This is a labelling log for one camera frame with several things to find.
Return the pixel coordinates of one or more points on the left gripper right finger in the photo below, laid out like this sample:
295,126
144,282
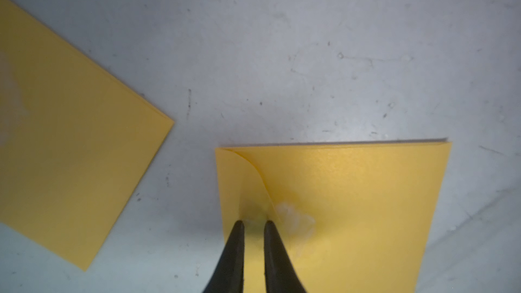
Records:
280,276

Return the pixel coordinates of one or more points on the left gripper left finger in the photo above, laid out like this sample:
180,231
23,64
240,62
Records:
228,276

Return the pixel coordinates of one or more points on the yellow envelope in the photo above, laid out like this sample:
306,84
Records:
353,217
75,141

